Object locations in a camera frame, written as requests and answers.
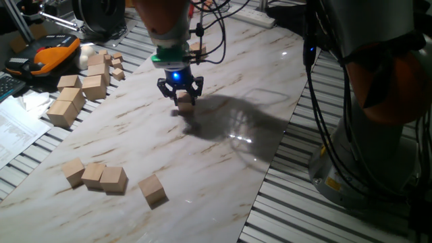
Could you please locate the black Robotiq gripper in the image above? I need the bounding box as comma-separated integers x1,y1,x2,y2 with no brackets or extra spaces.
157,66,205,107

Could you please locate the green gripper mounting adapter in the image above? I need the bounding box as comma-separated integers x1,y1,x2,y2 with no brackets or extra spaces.
151,43,192,70

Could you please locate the white marble pattern board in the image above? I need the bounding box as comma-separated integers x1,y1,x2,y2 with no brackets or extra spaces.
0,13,321,243

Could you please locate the large wooden cube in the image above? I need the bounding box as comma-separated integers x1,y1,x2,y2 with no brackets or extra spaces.
56,86,86,112
46,99,79,128
82,74,107,101
56,74,83,92
86,63,111,86
86,53,106,68

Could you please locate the white power strip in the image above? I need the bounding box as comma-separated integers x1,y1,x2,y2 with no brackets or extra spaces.
226,5,277,30

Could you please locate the white rounded figurine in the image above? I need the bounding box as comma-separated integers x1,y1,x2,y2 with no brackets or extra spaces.
76,45,97,71

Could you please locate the black round drum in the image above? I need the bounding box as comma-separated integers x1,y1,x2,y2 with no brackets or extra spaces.
71,0,128,36

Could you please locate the silver metal rod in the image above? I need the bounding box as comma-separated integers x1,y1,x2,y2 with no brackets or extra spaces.
37,9,84,33

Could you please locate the orange black teach pendant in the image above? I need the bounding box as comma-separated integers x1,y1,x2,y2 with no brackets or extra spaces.
4,33,82,80

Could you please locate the crumpled white tissue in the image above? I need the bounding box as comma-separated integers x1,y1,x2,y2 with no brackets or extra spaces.
16,90,55,119

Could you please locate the brown cardboard piece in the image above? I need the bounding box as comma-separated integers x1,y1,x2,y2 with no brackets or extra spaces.
8,22,50,55

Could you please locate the printed white paper sheet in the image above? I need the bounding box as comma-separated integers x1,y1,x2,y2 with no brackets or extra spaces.
0,95,52,171

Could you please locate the black computer keyboard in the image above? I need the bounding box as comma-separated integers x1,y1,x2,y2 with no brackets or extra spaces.
0,71,27,103

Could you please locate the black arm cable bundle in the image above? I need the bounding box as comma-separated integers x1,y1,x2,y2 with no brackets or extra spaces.
187,0,432,210

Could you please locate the thin aluminium frame strut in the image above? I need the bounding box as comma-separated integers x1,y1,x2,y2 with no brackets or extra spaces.
0,0,36,34

